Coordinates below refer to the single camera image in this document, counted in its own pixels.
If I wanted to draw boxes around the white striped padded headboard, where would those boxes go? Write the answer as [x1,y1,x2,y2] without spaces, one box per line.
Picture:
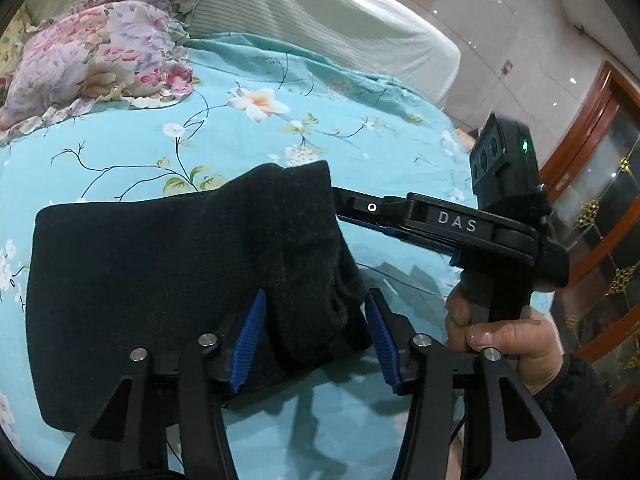
[25,0,462,117]

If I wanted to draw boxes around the person's right forearm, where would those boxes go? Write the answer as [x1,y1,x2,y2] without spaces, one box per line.
[520,352,640,480]

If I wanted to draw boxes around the yellow cartoon print pillow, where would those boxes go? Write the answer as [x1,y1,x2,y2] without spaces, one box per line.
[0,10,30,86]

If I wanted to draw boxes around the person's right hand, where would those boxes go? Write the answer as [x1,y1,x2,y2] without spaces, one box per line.
[443,284,567,395]

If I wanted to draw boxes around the black pants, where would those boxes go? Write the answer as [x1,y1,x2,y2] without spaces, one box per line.
[25,159,375,435]

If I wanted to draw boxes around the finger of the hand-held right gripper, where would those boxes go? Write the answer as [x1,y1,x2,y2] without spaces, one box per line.
[330,186,416,229]
[338,215,458,267]

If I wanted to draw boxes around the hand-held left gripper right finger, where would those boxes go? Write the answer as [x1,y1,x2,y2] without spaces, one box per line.
[364,287,578,480]

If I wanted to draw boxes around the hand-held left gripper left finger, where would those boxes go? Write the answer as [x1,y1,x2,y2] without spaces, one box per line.
[55,289,268,480]

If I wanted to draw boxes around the wooden glass door cabinet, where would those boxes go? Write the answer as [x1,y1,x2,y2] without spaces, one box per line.
[537,60,640,411]

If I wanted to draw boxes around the turquoise floral bed sheet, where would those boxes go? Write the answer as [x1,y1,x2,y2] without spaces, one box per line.
[0,32,476,480]

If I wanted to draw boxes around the pink floral ruffled pillow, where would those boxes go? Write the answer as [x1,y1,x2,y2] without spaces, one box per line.
[0,0,202,147]

